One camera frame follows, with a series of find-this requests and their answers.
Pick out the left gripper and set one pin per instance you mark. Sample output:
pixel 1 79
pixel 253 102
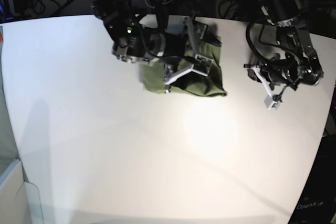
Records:
pixel 270 77

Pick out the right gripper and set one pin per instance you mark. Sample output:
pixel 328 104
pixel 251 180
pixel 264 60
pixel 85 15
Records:
pixel 195 32

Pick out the green T-shirt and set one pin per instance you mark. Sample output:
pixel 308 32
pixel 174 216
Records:
pixel 152 74

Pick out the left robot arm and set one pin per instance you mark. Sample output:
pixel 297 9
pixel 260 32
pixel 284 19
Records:
pixel 301 64

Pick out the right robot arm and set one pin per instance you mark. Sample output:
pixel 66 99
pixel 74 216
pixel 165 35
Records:
pixel 133 42

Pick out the black OpenArm case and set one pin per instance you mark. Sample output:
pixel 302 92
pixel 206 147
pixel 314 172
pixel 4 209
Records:
pixel 317 201

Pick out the white cardboard box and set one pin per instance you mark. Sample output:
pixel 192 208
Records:
pixel 20 200

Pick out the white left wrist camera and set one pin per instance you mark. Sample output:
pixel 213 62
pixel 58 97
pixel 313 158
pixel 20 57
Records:
pixel 273 101

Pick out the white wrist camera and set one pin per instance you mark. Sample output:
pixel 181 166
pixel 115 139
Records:
pixel 273 101
pixel 203 64

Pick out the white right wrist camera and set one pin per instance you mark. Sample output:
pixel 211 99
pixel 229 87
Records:
pixel 203 64

